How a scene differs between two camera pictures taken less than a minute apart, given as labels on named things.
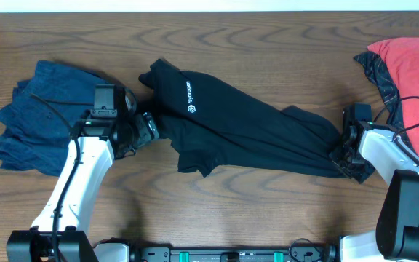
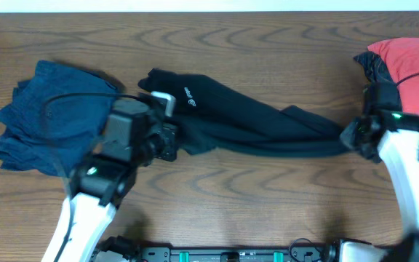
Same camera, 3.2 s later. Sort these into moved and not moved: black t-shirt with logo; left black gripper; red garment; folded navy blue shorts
Moved: black t-shirt with logo; left black gripper
Not moved: red garment; folded navy blue shorts
